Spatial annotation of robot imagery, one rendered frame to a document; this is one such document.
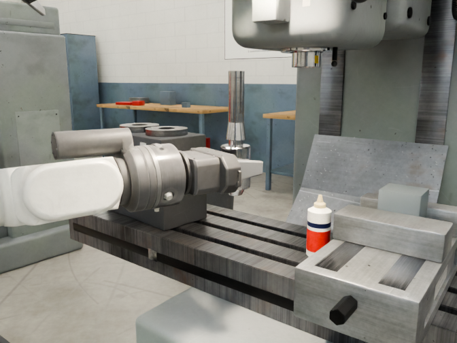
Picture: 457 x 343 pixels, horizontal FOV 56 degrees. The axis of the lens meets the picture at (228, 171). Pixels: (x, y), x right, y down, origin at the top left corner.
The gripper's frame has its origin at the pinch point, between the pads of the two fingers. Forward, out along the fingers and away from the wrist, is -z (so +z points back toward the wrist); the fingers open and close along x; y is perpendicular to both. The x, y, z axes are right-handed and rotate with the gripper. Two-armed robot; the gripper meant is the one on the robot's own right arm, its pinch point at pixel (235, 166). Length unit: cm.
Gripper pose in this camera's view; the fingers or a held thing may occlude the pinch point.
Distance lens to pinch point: 66.4
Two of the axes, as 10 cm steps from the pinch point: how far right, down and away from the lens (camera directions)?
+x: -5.5, -1.8, 8.2
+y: -0.1, 9.8, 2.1
